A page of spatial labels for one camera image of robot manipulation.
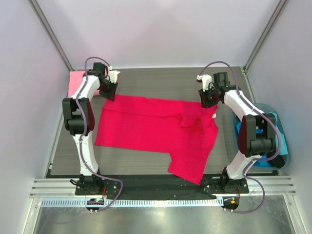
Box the red t shirt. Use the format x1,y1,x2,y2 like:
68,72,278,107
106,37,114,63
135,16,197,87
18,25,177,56
95,95,218,185

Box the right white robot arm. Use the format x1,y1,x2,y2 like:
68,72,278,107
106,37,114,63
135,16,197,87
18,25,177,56
196,72,281,193

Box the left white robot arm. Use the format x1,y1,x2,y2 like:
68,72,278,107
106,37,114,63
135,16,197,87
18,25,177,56
62,61,119,195

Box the folded pink t shirt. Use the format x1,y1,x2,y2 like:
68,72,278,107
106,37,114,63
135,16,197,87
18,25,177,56
68,71,100,100

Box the blue t shirt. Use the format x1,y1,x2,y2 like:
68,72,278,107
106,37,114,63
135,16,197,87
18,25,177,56
253,160,271,168

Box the turquoise t shirt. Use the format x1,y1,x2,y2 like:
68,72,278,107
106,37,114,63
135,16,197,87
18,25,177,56
236,112,290,156

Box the blue plastic basket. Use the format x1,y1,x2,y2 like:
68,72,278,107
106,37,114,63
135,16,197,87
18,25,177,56
230,103,291,171

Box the black t shirt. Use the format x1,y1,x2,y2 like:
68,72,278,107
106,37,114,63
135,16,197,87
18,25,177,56
267,155,285,169

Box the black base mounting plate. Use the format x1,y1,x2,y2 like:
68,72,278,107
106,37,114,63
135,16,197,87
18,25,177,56
70,174,249,200

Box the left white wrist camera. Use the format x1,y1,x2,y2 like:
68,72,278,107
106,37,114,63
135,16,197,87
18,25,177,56
105,66,120,84

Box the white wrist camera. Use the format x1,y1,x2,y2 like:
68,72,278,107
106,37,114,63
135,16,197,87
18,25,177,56
196,75,213,92
105,66,120,84

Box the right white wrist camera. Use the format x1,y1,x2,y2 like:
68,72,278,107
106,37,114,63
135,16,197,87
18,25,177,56
196,75,213,92

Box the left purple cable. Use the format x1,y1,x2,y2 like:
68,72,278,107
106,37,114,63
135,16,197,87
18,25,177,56
56,57,124,224

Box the aluminium frame rail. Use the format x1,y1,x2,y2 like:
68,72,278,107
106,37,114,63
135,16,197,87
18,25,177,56
29,175,296,198

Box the slotted cable duct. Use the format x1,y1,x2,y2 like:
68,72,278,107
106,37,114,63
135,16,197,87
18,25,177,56
41,197,223,208

